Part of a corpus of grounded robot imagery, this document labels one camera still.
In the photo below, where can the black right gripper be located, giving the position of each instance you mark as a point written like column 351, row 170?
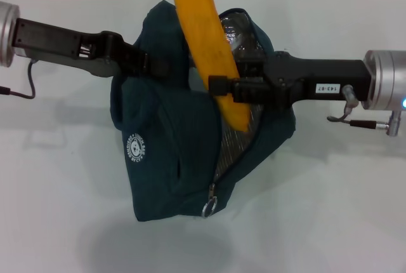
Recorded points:
column 317, row 77

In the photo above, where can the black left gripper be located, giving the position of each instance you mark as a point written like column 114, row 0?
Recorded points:
column 63, row 47

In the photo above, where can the dark teal insulated lunch bag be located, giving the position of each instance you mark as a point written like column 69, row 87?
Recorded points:
column 152, row 120

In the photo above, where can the yellow banana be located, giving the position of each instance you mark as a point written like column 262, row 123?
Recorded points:
column 203, row 38

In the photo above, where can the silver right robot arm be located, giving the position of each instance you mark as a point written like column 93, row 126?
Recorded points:
column 383, row 76

